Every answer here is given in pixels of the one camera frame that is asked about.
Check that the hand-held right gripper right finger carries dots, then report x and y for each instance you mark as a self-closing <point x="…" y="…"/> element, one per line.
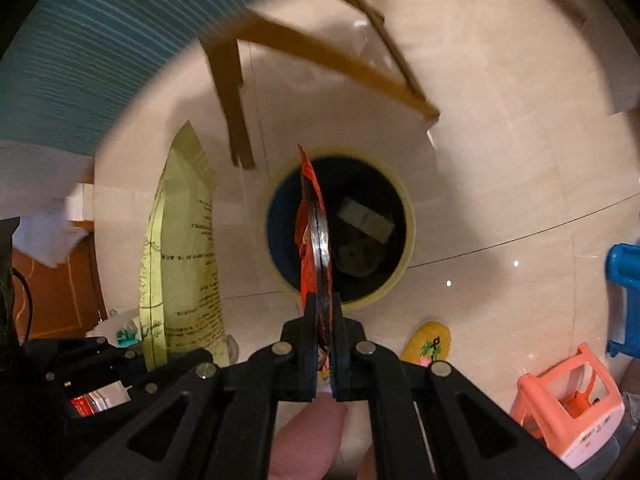
<point x="345" y="360"/>

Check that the red and white packet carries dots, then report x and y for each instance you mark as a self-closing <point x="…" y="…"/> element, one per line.
<point x="95" y="400"/>

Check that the blue plastic stool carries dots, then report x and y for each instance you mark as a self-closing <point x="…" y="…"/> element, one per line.
<point x="622" y="280"/>

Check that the dark crumpled wrapper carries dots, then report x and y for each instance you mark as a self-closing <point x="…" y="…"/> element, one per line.
<point x="355" y="257"/>

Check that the person's left leg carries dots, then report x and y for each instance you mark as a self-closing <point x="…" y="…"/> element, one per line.
<point x="310" y="440"/>

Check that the yellow knitted slipper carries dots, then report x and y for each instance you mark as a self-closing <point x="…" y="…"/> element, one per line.
<point x="427" y="342"/>

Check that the teal ribbed tablecloth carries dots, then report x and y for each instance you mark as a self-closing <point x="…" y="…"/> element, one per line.
<point x="100" y="50"/>

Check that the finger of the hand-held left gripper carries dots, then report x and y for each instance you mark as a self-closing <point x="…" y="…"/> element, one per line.
<point x="145" y="400"/>
<point x="90" y="355"/>

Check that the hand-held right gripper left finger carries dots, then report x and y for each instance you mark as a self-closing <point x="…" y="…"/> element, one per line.
<point x="300" y="360"/>

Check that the dark blue yellow-rimmed trash bin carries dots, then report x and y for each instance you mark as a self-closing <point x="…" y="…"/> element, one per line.
<point x="280" y="230"/>

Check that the pink plastic stool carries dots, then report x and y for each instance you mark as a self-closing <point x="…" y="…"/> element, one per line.
<point x="565" y="410"/>

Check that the small teal white bottle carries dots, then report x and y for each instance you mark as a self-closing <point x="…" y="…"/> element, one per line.
<point x="125" y="335"/>

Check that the white flat packet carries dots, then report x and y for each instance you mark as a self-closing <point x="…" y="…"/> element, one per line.
<point x="365" y="220"/>

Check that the yellow-green printed sack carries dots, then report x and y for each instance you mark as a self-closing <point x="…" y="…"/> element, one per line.
<point x="185" y="260"/>

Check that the red snack wrapper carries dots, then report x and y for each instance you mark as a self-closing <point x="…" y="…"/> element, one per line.
<point x="312" y="240"/>

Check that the brown wooden cabinet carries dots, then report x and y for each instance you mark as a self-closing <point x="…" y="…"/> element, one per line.
<point x="55" y="300"/>

